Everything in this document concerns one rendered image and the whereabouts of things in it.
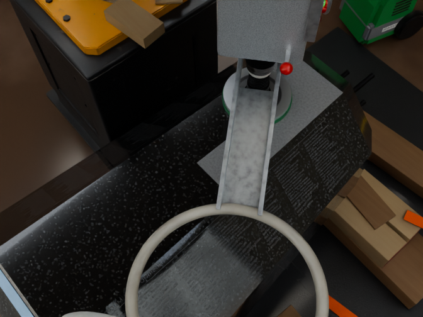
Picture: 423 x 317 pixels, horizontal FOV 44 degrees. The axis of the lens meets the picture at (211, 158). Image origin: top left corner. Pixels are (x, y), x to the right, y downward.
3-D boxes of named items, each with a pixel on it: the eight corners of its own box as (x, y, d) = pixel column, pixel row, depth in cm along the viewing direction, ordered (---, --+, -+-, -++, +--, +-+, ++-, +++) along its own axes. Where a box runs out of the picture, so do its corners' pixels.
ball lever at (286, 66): (281, 53, 132) (282, 44, 129) (294, 54, 132) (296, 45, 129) (278, 77, 129) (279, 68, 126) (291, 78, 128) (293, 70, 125)
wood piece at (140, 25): (106, 20, 188) (103, 10, 184) (126, 5, 192) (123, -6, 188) (145, 49, 182) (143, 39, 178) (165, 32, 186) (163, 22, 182)
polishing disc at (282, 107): (209, 98, 165) (209, 95, 164) (252, 57, 172) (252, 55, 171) (262, 136, 158) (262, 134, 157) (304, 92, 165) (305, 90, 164)
